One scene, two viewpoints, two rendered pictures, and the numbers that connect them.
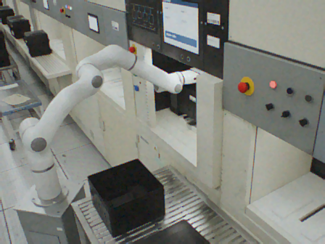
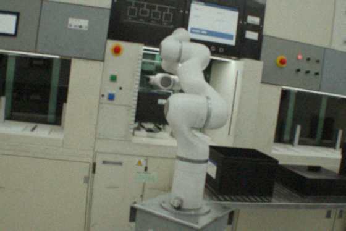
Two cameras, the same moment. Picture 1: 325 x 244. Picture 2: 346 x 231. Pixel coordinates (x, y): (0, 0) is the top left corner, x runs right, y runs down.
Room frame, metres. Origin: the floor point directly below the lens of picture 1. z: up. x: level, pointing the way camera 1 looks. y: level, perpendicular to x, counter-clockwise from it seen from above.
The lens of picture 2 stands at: (1.11, 1.95, 1.22)
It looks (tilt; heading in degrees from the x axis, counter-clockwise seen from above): 5 degrees down; 286
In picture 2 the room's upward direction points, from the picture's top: 7 degrees clockwise
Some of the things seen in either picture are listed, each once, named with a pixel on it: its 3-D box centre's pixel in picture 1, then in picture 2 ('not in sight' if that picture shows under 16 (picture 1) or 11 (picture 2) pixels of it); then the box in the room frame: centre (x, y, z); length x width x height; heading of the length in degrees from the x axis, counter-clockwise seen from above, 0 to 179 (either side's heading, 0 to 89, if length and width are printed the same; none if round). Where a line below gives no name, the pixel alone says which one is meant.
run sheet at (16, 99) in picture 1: (15, 99); not in sight; (3.43, 1.63, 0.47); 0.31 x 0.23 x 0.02; 51
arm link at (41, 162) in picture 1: (35, 142); (187, 126); (1.41, 0.63, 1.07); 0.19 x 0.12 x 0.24; 29
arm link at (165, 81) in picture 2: (166, 83); (164, 81); (1.73, -0.04, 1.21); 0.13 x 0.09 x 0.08; 119
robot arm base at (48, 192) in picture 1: (46, 180); (188, 183); (1.38, 0.62, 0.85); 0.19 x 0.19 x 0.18
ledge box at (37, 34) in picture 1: (37, 43); not in sight; (4.05, 1.48, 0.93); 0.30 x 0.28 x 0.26; 26
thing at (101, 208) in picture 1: (126, 195); (238, 170); (1.24, 0.19, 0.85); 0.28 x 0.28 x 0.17; 29
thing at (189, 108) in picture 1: (202, 94); (152, 102); (1.86, -0.25, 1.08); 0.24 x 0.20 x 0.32; 29
